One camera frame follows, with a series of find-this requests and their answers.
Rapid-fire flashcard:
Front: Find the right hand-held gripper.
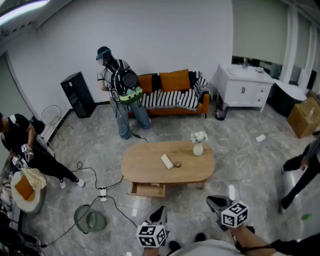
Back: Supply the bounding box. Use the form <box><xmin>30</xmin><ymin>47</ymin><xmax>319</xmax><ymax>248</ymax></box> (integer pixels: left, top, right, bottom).
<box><xmin>206</xmin><ymin>195</ymin><xmax>250</xmax><ymax>232</ymax></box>

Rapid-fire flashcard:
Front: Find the white roller blind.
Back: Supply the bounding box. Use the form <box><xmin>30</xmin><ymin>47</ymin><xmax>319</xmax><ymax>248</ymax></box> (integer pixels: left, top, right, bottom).
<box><xmin>232</xmin><ymin>0</ymin><xmax>288</xmax><ymax>65</ymax></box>

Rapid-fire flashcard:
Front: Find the white vanity cabinet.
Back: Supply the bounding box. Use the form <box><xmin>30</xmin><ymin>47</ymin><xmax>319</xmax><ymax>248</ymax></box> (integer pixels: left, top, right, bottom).
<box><xmin>211</xmin><ymin>63</ymin><xmax>276</xmax><ymax>113</ymax></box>

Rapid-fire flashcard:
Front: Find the person's white shirt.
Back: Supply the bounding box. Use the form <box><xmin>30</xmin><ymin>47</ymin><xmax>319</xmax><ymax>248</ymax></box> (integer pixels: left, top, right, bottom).
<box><xmin>166</xmin><ymin>238</ymin><xmax>251</xmax><ymax>256</ymax></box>

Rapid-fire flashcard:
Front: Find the wooden drawer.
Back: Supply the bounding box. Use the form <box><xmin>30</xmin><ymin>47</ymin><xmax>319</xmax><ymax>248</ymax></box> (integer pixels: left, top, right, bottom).
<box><xmin>127</xmin><ymin>181</ymin><xmax>167</xmax><ymax>198</ymax></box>

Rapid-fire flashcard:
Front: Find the ceiling light strip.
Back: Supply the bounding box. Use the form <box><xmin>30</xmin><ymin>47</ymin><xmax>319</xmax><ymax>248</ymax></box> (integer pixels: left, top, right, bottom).
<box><xmin>0</xmin><ymin>0</ymin><xmax>51</xmax><ymax>26</ymax></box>

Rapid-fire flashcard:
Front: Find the white vase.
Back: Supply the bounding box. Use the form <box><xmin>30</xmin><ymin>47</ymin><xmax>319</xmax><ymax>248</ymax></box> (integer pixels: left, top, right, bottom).
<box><xmin>192</xmin><ymin>141</ymin><xmax>204</xmax><ymax>157</ymax></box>

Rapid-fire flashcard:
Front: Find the orange sofa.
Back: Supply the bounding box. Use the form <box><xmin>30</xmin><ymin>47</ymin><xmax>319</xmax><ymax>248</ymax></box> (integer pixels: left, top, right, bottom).
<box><xmin>127</xmin><ymin>69</ymin><xmax>211</xmax><ymax>118</ymax></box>

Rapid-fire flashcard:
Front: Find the orange square pillow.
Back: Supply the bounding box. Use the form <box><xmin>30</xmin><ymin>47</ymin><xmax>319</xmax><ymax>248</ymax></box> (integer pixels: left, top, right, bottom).
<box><xmin>14</xmin><ymin>176</ymin><xmax>35</xmax><ymax>201</ymax></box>

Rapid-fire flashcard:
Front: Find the black white striped blanket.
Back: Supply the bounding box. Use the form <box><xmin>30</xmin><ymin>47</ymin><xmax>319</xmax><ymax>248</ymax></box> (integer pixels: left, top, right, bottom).
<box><xmin>139</xmin><ymin>71</ymin><xmax>212</xmax><ymax>112</ymax></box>

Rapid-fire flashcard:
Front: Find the tall black cabinet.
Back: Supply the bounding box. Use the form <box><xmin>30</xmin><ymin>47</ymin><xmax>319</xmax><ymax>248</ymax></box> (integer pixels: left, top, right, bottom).
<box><xmin>60</xmin><ymin>71</ymin><xmax>97</xmax><ymax>119</ymax></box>

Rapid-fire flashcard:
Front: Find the white rectangular box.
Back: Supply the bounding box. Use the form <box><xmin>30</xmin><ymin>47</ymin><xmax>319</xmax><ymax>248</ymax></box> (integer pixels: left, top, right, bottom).
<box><xmin>160</xmin><ymin>153</ymin><xmax>175</xmax><ymax>170</ymax></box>

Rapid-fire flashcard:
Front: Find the beige round armchair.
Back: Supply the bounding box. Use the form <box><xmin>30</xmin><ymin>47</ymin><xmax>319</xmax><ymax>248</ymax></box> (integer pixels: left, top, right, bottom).
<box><xmin>10</xmin><ymin>167</ymin><xmax>48</xmax><ymax>215</ymax></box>

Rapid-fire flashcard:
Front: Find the wooden coffee table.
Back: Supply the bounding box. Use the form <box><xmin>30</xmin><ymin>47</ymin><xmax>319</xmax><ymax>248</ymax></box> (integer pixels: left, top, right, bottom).
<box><xmin>121</xmin><ymin>140</ymin><xmax>216</xmax><ymax>191</ymax></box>

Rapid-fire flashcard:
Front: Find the orange cushion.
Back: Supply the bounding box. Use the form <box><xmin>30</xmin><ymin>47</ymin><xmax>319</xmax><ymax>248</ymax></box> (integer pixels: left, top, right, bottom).
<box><xmin>137</xmin><ymin>74</ymin><xmax>154</xmax><ymax>94</ymax></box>
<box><xmin>159</xmin><ymin>69</ymin><xmax>192</xmax><ymax>93</ymax></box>

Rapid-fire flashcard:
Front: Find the gold wire chair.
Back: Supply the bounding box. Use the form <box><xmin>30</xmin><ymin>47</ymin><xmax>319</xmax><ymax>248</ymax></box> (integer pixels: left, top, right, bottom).
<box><xmin>41</xmin><ymin>104</ymin><xmax>74</xmax><ymax>141</ymax></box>

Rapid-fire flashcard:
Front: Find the black power cable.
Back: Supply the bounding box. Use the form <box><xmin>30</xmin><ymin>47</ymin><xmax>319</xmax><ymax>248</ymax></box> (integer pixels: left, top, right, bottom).
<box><xmin>106</xmin><ymin>196</ymin><xmax>141</xmax><ymax>228</ymax></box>
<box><xmin>70</xmin><ymin>161</ymin><xmax>101</xmax><ymax>190</ymax></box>
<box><xmin>39</xmin><ymin>196</ymin><xmax>101</xmax><ymax>248</ymax></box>
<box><xmin>106</xmin><ymin>107</ymin><xmax>149</xmax><ymax>190</ymax></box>

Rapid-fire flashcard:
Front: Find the dark cabinet white top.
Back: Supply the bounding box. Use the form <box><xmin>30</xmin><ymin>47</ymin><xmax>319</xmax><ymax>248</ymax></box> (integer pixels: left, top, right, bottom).
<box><xmin>267</xmin><ymin>79</ymin><xmax>307</xmax><ymax>118</ymax></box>

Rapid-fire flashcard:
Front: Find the beige cloth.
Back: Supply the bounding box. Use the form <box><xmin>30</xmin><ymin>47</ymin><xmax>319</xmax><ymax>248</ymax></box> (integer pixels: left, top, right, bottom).
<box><xmin>21</xmin><ymin>167</ymin><xmax>48</xmax><ymax>191</ymax></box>

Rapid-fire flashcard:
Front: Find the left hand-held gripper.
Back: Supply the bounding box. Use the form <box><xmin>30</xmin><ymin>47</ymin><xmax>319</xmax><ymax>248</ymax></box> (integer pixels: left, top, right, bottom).
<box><xmin>136</xmin><ymin>206</ymin><xmax>171</xmax><ymax>248</ymax></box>

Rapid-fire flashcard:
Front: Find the green slatted basket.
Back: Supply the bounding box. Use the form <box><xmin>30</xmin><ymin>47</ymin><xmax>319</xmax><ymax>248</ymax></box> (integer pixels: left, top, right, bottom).
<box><xmin>73</xmin><ymin>204</ymin><xmax>108</xmax><ymax>235</ymax></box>

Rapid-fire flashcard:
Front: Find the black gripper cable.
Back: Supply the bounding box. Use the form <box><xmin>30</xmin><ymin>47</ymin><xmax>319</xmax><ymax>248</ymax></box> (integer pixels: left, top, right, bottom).
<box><xmin>233</xmin><ymin>231</ymin><xmax>320</xmax><ymax>255</ymax></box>

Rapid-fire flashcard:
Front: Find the cardboard box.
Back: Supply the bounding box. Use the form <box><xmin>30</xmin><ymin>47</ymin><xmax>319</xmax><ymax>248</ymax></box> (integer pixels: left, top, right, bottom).
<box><xmin>286</xmin><ymin>96</ymin><xmax>320</xmax><ymax>139</ymax></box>

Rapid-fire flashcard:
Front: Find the white power cord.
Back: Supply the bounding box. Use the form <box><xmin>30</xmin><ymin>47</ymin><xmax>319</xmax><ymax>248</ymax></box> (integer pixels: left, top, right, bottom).
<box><xmin>103</xmin><ymin>201</ymin><xmax>128</xmax><ymax>256</ymax></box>

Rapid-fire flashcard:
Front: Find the person's right forearm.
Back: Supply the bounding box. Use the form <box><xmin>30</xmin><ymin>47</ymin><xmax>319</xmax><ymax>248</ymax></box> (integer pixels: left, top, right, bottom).
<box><xmin>229</xmin><ymin>224</ymin><xmax>275</xmax><ymax>256</ymax></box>

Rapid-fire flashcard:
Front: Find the black wire wastebasket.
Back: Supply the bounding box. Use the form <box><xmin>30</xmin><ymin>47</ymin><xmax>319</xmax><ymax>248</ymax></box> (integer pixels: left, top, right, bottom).
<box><xmin>215</xmin><ymin>102</ymin><xmax>230</xmax><ymax>121</ymax></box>

